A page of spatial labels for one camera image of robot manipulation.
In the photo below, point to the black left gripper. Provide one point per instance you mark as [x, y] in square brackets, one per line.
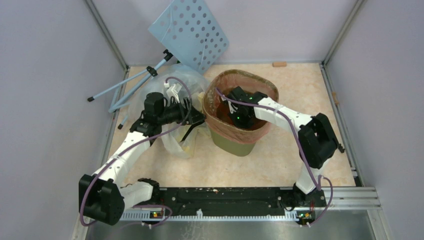
[189, 115]

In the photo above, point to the large translucent white plastic bag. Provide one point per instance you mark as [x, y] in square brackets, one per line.
[194, 86]

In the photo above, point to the red translucent trash bag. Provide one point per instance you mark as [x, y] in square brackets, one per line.
[226, 81]

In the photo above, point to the green mesh trash bin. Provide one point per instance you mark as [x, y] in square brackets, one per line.
[231, 147]

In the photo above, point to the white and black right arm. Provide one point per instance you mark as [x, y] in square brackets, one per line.
[313, 134]

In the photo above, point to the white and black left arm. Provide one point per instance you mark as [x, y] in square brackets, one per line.
[102, 197]

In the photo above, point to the light blue perforated music stand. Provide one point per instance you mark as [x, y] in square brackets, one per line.
[189, 33]

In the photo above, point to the small black clip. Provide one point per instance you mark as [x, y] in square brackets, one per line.
[341, 148]

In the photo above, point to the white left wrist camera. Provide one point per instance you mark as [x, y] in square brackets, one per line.
[172, 91]

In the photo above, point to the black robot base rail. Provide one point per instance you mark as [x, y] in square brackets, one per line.
[232, 202]

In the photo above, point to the wooden block by wall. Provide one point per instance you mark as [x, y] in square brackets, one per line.
[279, 64]

